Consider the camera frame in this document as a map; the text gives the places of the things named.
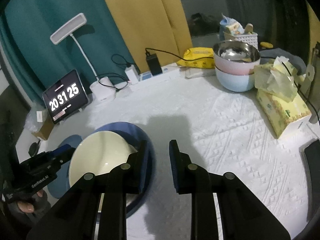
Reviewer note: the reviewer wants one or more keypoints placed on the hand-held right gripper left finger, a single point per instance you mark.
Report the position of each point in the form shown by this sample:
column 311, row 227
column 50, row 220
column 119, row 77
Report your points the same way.
column 143, row 170

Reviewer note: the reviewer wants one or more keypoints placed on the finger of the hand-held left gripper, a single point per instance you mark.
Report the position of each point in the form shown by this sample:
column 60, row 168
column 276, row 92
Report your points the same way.
column 63, row 150
column 63, row 161

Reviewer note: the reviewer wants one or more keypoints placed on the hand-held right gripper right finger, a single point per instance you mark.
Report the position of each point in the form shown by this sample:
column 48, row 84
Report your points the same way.
column 173, row 165

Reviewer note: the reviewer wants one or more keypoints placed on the blue plate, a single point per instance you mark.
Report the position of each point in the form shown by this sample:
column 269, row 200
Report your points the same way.
column 72, row 140

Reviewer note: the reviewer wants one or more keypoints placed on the cream bowl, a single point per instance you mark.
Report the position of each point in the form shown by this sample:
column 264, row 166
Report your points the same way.
column 100, row 152

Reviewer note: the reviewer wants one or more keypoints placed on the large blue bowl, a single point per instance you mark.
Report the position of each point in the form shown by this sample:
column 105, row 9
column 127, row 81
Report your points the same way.
column 115, row 128

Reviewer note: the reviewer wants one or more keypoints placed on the person's left hand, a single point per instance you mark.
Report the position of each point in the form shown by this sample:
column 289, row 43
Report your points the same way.
column 26, row 207

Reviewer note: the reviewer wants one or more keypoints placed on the black round object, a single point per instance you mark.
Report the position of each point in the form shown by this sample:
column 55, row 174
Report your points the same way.
column 35, row 148

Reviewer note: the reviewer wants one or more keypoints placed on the cardboard box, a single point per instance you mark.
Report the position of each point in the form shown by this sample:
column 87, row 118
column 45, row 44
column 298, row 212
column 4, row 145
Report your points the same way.
column 46, row 128

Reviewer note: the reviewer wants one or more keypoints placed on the clear plastic bag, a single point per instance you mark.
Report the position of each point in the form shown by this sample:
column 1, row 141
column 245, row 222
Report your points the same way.
column 31, row 117

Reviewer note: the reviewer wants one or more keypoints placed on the tablet showing clock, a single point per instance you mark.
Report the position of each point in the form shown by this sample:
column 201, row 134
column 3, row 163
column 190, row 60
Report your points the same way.
column 65, row 96

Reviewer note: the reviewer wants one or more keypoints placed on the white textured tablecloth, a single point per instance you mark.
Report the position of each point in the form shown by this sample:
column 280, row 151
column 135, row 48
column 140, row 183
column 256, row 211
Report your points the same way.
column 225, row 130

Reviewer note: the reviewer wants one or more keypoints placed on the white power strip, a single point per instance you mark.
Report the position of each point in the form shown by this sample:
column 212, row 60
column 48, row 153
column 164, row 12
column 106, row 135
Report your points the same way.
column 170, row 73

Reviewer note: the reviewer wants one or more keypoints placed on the white flat packet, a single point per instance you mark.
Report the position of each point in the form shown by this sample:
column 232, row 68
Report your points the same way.
column 200, row 73

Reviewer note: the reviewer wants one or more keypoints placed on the white charger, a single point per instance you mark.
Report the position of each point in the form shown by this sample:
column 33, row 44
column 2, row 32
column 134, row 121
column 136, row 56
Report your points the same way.
column 132, row 75

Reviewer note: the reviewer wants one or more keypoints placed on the light blue bowl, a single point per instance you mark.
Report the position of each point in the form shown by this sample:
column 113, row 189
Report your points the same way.
column 232, row 82

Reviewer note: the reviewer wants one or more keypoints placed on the black charger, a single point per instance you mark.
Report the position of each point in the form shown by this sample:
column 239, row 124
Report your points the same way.
column 154, row 65

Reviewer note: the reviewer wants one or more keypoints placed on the pink steel-lined bowl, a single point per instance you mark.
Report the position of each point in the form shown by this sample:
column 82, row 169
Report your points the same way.
column 232, row 67

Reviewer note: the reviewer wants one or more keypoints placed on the yellow tissue pack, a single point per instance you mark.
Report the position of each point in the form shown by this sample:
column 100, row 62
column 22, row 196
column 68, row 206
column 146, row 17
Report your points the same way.
column 280, row 115

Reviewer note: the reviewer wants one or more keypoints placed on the white desk lamp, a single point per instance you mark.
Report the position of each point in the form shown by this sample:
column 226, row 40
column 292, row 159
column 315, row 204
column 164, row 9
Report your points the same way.
column 67, row 27

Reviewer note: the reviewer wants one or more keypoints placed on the crumpled yellow tissue packet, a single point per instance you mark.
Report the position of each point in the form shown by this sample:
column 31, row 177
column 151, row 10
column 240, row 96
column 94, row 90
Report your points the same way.
column 277, row 82

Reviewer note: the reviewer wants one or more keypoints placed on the teal curtain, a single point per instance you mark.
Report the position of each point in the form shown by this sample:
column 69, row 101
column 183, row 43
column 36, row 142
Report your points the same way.
column 37, row 17

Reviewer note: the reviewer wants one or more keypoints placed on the black flat device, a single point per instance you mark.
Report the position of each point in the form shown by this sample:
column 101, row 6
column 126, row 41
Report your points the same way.
column 312, row 175

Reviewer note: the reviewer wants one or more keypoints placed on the white plastic basket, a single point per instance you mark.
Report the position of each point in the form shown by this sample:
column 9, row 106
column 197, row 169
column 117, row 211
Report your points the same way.
column 246, row 38

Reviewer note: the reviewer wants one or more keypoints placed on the yellow curtain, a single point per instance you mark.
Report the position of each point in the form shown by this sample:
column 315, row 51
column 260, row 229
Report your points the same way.
column 313, row 25
column 140, row 17

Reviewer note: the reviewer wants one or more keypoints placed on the grey cloth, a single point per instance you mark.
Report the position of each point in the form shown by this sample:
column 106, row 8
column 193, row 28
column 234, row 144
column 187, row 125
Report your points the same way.
column 275, row 52

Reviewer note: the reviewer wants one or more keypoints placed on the yellow lid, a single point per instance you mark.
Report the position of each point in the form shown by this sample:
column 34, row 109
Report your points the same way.
column 266, row 45

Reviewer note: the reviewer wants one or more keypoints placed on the wooden utensil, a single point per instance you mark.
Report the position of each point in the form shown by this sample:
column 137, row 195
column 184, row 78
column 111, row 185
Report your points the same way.
column 249, row 28

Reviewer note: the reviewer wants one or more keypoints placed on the beige flat object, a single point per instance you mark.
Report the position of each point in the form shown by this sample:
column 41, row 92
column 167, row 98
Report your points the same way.
column 308, row 75

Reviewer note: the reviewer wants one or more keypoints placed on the glass sliding door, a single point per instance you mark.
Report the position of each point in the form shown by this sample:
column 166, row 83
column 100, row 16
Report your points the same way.
column 212, row 0

